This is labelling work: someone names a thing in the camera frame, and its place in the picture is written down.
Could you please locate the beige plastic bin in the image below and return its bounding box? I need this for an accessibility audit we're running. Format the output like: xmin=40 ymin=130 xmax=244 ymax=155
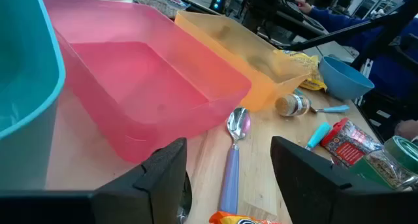
xmin=174 ymin=10 xmax=311 ymax=113

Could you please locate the teal handled metal utensil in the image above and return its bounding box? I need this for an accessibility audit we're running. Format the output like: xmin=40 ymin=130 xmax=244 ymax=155
xmin=309 ymin=104 xmax=351 ymax=115

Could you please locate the red spice tin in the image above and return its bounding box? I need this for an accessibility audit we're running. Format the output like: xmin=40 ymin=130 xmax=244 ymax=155
xmin=320 ymin=118 xmax=383 ymax=168

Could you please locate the teal plastic bin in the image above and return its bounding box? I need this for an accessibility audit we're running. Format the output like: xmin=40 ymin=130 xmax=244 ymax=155
xmin=0 ymin=0 xmax=66 ymax=191

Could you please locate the small brown spice jar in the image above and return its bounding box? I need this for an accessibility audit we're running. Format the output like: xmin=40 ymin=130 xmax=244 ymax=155
xmin=274 ymin=93 xmax=311 ymax=118

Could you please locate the crinkled foil snack packet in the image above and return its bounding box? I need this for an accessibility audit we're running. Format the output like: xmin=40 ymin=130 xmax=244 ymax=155
xmin=133 ymin=0 xmax=189 ymax=20

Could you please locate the green lid spice jar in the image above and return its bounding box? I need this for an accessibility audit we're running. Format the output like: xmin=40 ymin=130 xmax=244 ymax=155
xmin=349 ymin=135 xmax=418 ymax=191

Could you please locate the pink plastic bin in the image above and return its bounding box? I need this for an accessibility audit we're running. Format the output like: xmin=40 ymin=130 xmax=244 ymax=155
xmin=40 ymin=0 xmax=252 ymax=165

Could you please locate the blue bowl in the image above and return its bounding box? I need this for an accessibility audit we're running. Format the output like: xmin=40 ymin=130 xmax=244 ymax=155
xmin=318 ymin=55 xmax=376 ymax=101

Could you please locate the purple handled metal spoon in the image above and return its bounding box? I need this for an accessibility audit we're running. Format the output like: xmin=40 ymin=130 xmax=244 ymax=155
xmin=217 ymin=106 xmax=252 ymax=215

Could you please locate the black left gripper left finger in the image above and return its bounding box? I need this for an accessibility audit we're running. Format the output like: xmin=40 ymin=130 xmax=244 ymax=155
xmin=92 ymin=137 xmax=189 ymax=224

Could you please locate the person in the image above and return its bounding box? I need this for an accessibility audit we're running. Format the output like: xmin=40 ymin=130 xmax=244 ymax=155
xmin=295 ymin=0 xmax=418 ymax=101

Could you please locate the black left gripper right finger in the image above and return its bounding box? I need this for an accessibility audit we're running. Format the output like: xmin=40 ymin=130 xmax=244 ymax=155
xmin=270 ymin=136 xmax=360 ymax=224

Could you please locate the teal handled metal spoon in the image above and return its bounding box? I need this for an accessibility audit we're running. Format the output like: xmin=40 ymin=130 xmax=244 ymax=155
xmin=304 ymin=121 xmax=333 ymax=152

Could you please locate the person's hand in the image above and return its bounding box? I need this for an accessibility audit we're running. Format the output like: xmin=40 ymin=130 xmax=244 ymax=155
xmin=394 ymin=119 xmax=418 ymax=140

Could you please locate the orange red ramen packet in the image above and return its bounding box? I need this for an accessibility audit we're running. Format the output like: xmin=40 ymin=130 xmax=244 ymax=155
xmin=208 ymin=210 xmax=281 ymax=224

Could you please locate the yellow ramen packet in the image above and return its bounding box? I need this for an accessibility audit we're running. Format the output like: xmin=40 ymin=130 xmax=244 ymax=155
xmin=280 ymin=50 xmax=328 ymax=91

